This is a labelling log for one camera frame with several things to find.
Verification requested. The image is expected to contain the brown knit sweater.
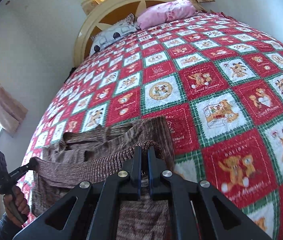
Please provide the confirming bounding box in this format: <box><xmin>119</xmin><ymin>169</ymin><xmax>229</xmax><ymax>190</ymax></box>
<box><xmin>31</xmin><ymin>116</ymin><xmax>174</xmax><ymax>239</ymax></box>

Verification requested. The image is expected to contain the red patchwork bedspread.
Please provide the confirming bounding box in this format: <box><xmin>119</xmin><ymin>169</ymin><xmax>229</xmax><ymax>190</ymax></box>
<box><xmin>24</xmin><ymin>13</ymin><xmax>283</xmax><ymax>239</ymax></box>

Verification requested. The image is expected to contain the yellow left window curtain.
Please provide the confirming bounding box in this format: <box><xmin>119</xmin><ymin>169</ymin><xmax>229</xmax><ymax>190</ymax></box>
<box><xmin>0</xmin><ymin>84</ymin><xmax>28</xmax><ymax>137</ymax></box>

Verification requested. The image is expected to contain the cream wooden headboard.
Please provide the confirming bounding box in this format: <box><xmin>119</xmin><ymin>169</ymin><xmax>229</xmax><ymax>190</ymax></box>
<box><xmin>73</xmin><ymin>0</ymin><xmax>204</xmax><ymax>68</ymax></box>

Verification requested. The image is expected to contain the person's left hand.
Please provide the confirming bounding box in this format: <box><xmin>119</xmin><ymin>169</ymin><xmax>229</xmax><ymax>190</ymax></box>
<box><xmin>3</xmin><ymin>186</ymin><xmax>30</xmax><ymax>228</ymax></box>

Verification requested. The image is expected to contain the grey patterned pillow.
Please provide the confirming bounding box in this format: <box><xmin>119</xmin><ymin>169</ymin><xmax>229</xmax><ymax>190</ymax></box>
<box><xmin>89</xmin><ymin>14</ymin><xmax>138</xmax><ymax>56</ymax></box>

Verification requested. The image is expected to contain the dark blue jacket forearm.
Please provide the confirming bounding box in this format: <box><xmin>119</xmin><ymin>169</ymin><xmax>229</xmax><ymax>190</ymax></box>
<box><xmin>0</xmin><ymin>212</ymin><xmax>23</xmax><ymax>240</ymax></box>

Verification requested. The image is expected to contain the pink pillow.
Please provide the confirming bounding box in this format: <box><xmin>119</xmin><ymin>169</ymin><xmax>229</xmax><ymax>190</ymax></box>
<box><xmin>137</xmin><ymin>0</ymin><xmax>196</xmax><ymax>30</ymax></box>

